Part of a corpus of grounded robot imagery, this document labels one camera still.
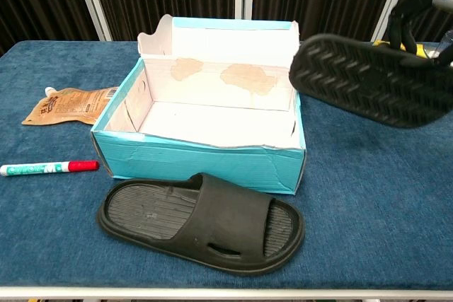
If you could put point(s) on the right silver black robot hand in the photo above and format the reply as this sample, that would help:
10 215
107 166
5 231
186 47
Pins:
407 1

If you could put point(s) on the black slipper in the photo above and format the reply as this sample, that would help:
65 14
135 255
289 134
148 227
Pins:
230 217
368 82

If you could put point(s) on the light blue shoe box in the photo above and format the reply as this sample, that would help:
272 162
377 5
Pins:
212 164

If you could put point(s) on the yellow snack bag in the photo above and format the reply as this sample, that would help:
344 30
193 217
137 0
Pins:
421 49

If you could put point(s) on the clear plastic water bottle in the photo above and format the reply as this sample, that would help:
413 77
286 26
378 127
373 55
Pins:
446 45

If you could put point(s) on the dark blue table mat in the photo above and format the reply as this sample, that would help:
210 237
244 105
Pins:
371 192

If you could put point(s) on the brown spout pouch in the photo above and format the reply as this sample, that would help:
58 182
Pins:
67 104

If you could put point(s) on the white marker with red cap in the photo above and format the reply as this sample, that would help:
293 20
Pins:
42 168

